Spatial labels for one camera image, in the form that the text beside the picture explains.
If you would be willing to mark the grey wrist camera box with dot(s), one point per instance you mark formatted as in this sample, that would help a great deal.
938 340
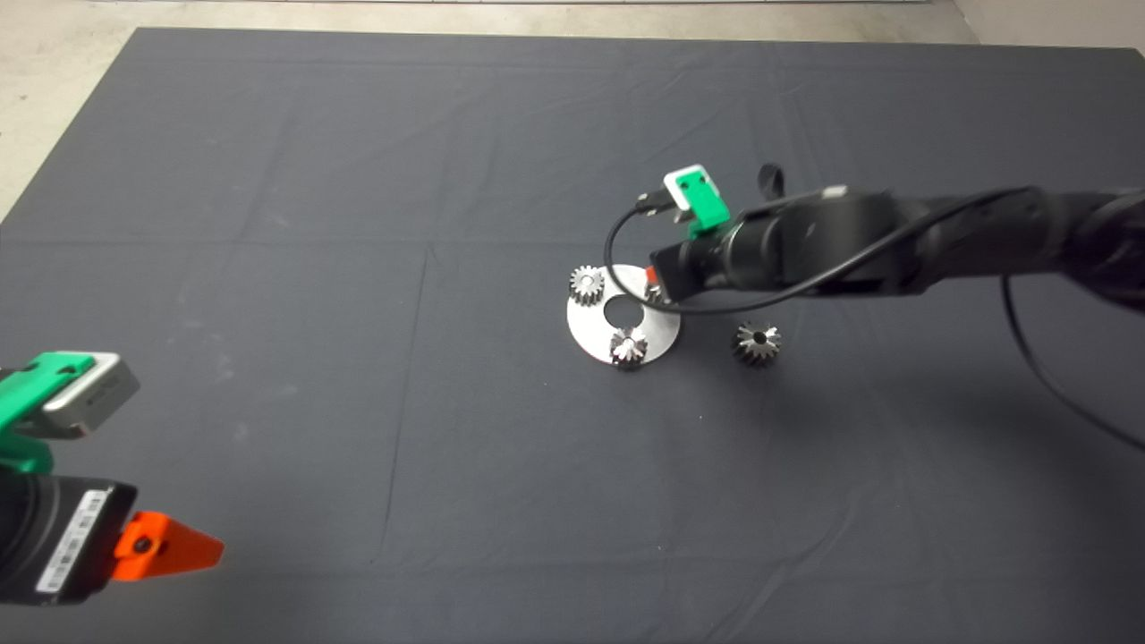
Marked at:
98 394
671 192

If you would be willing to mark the small steel bevel gear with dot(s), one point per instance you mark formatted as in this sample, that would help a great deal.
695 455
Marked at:
629 349

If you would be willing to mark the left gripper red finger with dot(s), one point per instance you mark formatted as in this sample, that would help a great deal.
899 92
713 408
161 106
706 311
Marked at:
170 547

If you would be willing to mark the round metal plate with hole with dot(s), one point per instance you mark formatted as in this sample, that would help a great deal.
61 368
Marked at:
657 338

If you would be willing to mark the steel gear with round bore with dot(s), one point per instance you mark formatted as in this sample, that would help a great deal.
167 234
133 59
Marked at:
579 288

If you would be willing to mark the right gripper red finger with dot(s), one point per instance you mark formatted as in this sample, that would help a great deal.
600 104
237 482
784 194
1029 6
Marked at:
654 273

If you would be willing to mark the right green camera mount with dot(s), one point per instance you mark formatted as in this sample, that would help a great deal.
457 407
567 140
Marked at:
702 201

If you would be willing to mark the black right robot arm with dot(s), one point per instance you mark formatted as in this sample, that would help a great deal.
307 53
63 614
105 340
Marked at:
841 233

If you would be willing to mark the right grey wrist camera box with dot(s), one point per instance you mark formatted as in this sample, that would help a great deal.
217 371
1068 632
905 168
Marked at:
671 192

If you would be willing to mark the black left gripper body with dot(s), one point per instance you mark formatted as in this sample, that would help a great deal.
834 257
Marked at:
36 537

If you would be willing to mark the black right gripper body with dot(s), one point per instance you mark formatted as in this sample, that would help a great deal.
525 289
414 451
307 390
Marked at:
707 264

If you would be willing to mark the left green camera mount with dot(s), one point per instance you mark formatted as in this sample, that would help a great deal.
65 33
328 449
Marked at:
31 402

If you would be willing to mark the large steel bevel gear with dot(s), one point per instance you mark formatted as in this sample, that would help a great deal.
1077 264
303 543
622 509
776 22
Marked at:
750 351

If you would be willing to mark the left grey wrist camera box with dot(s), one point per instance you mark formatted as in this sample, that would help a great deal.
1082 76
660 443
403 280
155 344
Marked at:
98 394

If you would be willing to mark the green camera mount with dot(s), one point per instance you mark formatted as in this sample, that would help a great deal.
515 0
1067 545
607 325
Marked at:
31 402
702 201

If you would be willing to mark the dark grey table cloth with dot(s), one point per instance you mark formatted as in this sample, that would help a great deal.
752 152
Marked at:
358 179

